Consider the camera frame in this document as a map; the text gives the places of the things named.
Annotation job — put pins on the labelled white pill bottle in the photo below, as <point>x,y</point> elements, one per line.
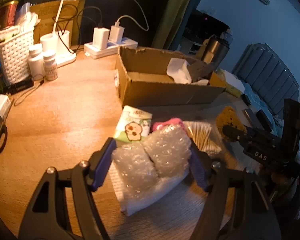
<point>50,65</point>

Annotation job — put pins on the white woven basket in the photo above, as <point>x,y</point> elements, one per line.
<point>14,56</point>

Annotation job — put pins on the black car key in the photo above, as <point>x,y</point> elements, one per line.
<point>245,99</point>

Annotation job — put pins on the black power bank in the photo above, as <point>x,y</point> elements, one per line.
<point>264,121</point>

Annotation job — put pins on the dark grey knit sock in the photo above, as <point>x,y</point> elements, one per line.
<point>201,70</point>

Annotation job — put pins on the black pen-like tube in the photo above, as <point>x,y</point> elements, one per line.
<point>19,86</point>

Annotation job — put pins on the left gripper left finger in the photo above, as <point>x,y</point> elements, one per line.
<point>100,162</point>

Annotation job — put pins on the yellow curtain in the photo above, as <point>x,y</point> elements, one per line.
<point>170,23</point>

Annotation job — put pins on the white power strip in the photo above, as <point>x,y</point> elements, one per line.
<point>111,48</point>

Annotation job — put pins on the bubble wrap bag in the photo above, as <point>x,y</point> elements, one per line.
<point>164,154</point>

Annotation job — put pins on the red tin can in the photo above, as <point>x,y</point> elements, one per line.
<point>7,14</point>

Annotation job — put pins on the white folded cloth in box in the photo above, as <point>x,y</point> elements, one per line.
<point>178,70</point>

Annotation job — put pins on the pink plush toy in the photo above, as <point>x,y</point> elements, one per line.
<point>173,121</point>

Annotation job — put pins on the brown sponge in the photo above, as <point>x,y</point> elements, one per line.
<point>229,117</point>

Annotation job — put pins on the yellow tissue pack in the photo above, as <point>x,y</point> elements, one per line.
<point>233,85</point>

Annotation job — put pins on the black monitor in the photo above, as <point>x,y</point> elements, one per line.
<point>201,26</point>

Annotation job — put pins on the cartoon pocket tissue pack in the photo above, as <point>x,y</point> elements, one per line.
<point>133,126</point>

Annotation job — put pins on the white charger with black cable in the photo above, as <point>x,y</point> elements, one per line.
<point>100,35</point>

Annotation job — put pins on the grey padded headboard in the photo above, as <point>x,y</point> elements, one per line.
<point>268,76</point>

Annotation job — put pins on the brown cardboard box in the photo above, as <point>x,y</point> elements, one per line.
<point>141,79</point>

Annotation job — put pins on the black smartphone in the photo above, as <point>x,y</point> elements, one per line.
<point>251,117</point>

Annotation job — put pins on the white desk lamp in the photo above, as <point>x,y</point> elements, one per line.
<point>59,41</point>

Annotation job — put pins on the stainless steel travel tumbler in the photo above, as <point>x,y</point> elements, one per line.
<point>215,51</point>

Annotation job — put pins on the small white box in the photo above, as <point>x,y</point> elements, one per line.
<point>4,105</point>

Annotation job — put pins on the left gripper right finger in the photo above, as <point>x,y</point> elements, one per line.
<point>200,166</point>

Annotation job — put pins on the cotton swab pack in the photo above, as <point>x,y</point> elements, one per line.
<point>200,133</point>

